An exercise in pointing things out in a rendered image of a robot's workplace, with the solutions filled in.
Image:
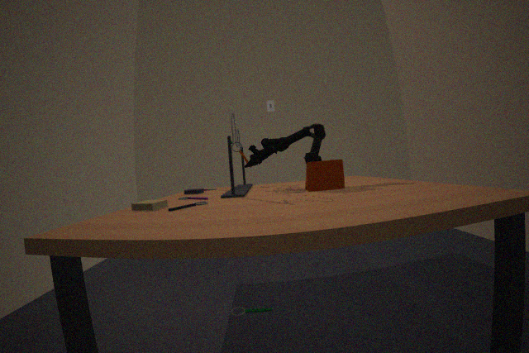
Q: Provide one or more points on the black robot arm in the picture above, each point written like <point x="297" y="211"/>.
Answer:
<point x="281" y="144"/>

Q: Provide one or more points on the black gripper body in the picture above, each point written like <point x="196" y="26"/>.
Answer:
<point x="257" y="159"/>

